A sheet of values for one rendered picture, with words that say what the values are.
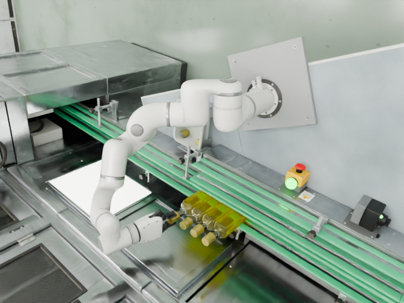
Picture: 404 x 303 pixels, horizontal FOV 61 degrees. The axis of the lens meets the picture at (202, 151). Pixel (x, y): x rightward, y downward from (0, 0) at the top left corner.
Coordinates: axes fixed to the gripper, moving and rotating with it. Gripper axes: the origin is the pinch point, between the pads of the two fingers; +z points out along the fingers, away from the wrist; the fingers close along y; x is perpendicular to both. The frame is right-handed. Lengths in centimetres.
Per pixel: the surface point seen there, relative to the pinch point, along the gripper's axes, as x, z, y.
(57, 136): 108, -15, -10
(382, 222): -54, 51, 18
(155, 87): 113, 55, 10
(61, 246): 22.9, -37.0, -16.2
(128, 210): 25.4, -6.2, -11.6
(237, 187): -9.4, 24.6, 13.1
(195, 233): -11.8, 3.6, 0.4
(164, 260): -6.9, -6.3, -12.9
